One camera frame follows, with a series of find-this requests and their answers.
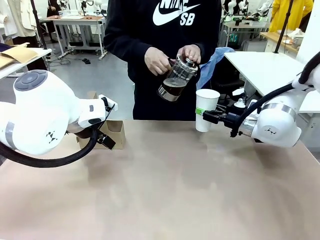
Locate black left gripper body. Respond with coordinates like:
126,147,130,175
67,121,101,139

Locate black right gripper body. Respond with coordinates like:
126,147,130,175
219,112,243,129

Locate brown cardboard cup carrier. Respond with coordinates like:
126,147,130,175
76,91,126,150

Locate white paper cup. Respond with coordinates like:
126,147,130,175
195,88,221,133

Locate glass french press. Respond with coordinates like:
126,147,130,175
156,55,200,103

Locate person's left forearm black sleeve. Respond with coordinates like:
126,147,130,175
197,14,223,52

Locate person's right forearm black sleeve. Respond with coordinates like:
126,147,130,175
103,29,153,61

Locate person's left hand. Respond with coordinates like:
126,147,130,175
176,44,202,65

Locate person's right hand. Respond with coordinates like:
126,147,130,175
144,46,173,77

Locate blue cloth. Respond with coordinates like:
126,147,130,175
196,46,236,90

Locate person in black hoodie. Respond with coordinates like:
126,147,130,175
103,0,223,121

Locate small white table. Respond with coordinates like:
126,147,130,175
0,47,53,79

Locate wooden workbench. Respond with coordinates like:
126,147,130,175
259,31,305,53

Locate grey table with equipment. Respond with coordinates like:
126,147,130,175
221,21,271,52

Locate brown paper envelope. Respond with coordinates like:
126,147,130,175
0,42,39,69

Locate black tripod pole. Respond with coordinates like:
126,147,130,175
29,0,49,51
273,0,295,55

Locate grey stacked bowls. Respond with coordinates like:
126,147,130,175
291,34,305,50

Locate grey workshop table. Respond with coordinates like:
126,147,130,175
42,15,107,61

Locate person in yellow coat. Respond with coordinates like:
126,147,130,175
268,0,314,33

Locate person in dark clothes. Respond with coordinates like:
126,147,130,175
46,0,61,36

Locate person in white coat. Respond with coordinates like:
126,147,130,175
0,0,38,38

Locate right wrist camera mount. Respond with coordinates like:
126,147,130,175
232,98,260,111

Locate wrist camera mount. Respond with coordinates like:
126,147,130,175
232,98,260,111
98,94,118,118

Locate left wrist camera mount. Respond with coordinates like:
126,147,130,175
98,94,118,118

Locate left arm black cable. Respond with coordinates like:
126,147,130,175
0,127,98,168

